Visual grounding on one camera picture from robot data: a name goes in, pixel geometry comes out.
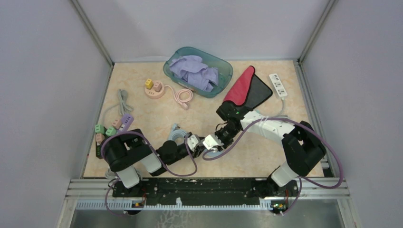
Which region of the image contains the blue round power socket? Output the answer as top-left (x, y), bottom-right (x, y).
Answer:
top-left (206, 150), bottom-right (225, 158)

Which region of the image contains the white power strip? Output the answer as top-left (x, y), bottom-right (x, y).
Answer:
top-left (269, 74), bottom-right (288, 100)

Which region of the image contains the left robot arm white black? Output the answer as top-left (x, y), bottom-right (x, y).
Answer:
top-left (96, 129), bottom-right (206, 197)

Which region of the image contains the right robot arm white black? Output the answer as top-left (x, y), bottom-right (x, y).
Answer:
top-left (212, 101), bottom-right (326, 196)

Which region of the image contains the pink round power socket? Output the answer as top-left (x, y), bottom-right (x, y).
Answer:
top-left (144, 81), bottom-right (165, 99)

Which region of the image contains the pink plug on pink socket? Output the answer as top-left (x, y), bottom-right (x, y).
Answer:
top-left (153, 81), bottom-right (163, 93)

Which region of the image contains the yellow plug adapter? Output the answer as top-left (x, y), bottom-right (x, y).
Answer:
top-left (145, 78), bottom-right (154, 90)

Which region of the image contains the pink plug on purple strip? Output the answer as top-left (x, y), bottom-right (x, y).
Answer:
top-left (112, 119), bottom-right (122, 130)

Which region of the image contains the green plug on purple strip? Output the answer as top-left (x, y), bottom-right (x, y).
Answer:
top-left (105, 127), bottom-right (117, 137)

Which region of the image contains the pink plug on black strip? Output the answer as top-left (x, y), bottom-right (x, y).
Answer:
top-left (95, 133), bottom-right (105, 145)

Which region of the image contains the green plug on black strip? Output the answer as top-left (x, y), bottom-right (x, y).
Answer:
top-left (95, 124), bottom-right (106, 135)

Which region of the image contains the red and grey cloth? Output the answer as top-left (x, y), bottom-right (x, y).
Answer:
top-left (223, 66), bottom-right (273, 109)

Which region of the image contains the teal plastic basin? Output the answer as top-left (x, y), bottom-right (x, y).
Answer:
top-left (163, 47), bottom-right (233, 98)

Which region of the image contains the purple cloth in basin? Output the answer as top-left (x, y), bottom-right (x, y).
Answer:
top-left (169, 55), bottom-right (219, 92)

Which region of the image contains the purple power strip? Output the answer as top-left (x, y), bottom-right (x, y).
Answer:
top-left (117, 114), bottom-right (134, 132)

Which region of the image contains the black power strip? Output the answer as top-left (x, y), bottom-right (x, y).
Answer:
top-left (95, 142), bottom-right (103, 159)

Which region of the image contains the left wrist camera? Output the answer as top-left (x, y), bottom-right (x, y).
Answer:
top-left (186, 134), bottom-right (201, 151)

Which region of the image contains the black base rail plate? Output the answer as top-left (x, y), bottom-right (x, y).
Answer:
top-left (112, 178), bottom-right (297, 206)

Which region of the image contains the pink coiled socket cable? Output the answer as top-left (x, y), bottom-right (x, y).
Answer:
top-left (163, 85), bottom-right (194, 110)

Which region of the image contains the grey coiled cable with plug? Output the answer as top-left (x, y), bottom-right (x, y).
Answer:
top-left (101, 89), bottom-right (134, 125)

